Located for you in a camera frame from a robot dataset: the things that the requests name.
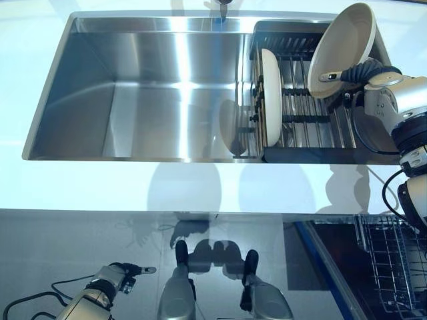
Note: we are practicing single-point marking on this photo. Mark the robot leg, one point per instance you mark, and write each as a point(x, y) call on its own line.
point(267, 300)
point(177, 293)

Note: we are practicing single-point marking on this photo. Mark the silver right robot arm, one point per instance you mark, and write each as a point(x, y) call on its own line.
point(393, 100)

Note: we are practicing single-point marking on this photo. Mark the stainless steel sink basin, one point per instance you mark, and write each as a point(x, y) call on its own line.
point(150, 100)

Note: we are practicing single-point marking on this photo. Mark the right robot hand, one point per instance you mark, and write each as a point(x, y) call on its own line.
point(362, 71)

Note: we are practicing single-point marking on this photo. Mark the small cream plate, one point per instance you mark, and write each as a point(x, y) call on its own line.
point(272, 100)

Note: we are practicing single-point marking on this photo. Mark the black dish drying rack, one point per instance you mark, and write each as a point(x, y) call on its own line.
point(307, 126)

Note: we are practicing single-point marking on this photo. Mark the right robot leg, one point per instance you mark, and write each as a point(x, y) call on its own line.
point(267, 300)

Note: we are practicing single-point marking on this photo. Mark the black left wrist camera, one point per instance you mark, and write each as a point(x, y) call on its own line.
point(129, 285)

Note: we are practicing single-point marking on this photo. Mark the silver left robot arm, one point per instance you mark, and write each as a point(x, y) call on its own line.
point(83, 306)

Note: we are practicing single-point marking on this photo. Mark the chrome gooseneck kitchen faucet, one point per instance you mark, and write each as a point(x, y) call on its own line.
point(221, 6)

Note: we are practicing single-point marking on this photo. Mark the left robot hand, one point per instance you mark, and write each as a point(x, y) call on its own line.
point(111, 275)

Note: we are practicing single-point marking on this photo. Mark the left robot leg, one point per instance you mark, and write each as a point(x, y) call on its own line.
point(177, 293)

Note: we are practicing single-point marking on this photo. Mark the large cream plate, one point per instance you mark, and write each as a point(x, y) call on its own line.
point(340, 46)

